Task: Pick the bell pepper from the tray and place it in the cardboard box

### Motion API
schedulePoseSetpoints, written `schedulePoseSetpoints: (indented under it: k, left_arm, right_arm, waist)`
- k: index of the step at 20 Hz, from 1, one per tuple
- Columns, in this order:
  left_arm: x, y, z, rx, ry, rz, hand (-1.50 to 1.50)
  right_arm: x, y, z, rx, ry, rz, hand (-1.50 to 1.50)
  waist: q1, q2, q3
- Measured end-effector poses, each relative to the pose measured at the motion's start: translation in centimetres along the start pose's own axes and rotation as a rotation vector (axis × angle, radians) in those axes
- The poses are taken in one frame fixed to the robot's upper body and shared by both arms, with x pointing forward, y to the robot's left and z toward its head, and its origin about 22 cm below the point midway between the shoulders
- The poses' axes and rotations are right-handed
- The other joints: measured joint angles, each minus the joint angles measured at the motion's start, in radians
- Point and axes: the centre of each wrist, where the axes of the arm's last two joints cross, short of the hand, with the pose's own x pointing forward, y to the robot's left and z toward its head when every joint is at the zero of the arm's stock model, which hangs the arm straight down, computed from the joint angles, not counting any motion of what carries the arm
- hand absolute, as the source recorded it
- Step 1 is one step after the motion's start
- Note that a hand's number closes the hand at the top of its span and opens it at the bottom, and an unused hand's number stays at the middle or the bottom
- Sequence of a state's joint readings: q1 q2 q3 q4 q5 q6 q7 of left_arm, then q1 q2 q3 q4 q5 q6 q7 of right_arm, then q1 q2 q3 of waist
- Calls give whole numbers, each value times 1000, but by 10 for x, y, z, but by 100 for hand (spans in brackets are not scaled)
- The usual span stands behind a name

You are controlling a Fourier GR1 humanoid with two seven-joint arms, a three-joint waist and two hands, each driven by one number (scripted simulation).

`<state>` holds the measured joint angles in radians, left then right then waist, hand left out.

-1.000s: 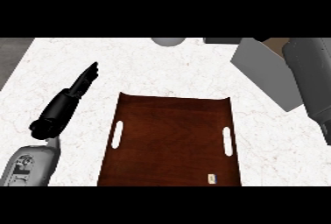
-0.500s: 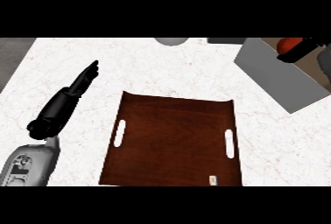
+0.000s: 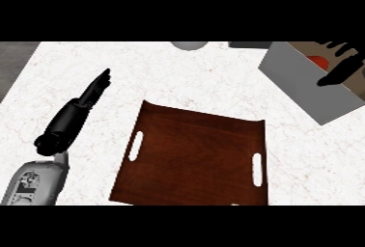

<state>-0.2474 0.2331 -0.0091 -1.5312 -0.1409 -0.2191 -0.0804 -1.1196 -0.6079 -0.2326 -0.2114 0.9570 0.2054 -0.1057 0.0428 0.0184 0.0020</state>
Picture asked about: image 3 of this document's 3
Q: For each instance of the red bell pepper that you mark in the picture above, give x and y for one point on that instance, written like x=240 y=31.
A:
x=320 y=61

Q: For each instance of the dark grey flat object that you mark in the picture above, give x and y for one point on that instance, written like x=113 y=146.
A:
x=251 y=44

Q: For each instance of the grey cardboard box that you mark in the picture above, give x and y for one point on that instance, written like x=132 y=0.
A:
x=304 y=80

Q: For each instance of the grey round object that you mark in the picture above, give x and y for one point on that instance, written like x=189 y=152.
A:
x=190 y=45

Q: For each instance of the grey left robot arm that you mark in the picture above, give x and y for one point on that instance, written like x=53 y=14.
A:
x=38 y=181

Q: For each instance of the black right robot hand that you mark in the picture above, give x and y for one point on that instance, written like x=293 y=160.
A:
x=344 y=69

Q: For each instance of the dark brown wooden tray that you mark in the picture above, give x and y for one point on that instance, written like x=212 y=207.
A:
x=194 y=157

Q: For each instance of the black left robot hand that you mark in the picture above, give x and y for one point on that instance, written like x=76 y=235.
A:
x=67 y=123

